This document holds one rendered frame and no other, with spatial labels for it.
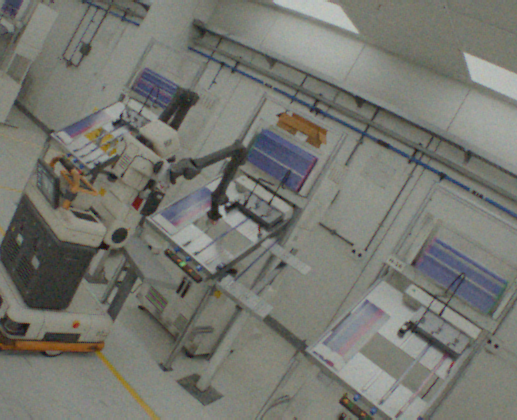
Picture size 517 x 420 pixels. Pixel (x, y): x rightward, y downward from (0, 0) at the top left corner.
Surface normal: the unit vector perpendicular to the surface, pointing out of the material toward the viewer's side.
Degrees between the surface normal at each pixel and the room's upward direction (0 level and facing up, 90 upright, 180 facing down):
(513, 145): 90
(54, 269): 90
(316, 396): 90
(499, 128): 90
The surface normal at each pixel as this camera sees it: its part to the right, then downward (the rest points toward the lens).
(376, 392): 0.00, -0.73
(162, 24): -0.50, -0.16
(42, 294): 0.66, 0.47
